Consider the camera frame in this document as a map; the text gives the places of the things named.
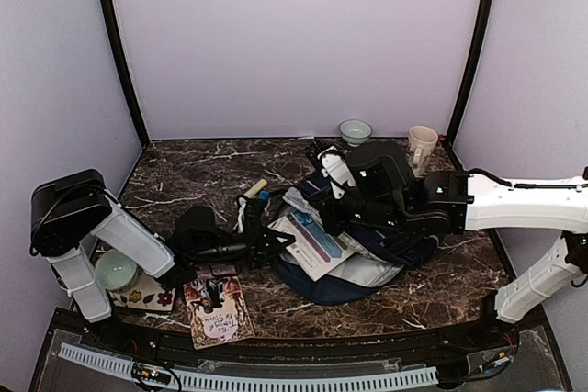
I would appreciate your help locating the small celadon bowl at back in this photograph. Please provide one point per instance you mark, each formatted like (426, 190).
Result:
(355, 132)

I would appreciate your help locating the blue capped black marker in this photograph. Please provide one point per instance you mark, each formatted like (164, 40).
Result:
(264, 196)

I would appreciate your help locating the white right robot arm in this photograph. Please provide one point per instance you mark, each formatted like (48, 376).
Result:
(453, 202)

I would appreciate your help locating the black enclosure corner post right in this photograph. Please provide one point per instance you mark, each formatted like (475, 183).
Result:
(470, 69)

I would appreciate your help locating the patterned notebook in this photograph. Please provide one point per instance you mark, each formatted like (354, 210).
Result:
(216, 307)

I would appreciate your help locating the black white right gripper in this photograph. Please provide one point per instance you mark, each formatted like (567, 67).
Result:
(333, 223)

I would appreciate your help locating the navy blue student backpack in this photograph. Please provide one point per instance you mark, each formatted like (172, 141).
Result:
(379, 255)

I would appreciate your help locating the yellow highlighter pen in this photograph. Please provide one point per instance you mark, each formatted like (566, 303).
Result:
(255, 189)

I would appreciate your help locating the black enclosure corner post left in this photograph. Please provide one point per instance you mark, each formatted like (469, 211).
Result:
(123, 71)

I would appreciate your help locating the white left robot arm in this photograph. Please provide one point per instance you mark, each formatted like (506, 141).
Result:
(67, 211)

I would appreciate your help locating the floral square plate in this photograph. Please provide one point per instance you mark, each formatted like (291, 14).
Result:
(146, 294)

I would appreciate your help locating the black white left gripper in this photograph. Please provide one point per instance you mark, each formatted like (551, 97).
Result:
(258, 250)

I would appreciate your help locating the cream coral pattern mug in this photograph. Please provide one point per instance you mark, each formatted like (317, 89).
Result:
(421, 145)

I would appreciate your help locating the blue white reader book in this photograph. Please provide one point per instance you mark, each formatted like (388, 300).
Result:
(314, 251)

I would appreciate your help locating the white slotted cable duct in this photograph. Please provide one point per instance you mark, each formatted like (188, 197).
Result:
(219, 378)

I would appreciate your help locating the celadon cup on plate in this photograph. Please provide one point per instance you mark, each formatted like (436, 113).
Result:
(116, 271)

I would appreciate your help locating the black enclosure corner post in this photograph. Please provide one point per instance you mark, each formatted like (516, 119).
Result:
(470, 69)
(123, 71)

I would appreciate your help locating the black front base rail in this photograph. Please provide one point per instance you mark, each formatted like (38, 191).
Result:
(166, 337)

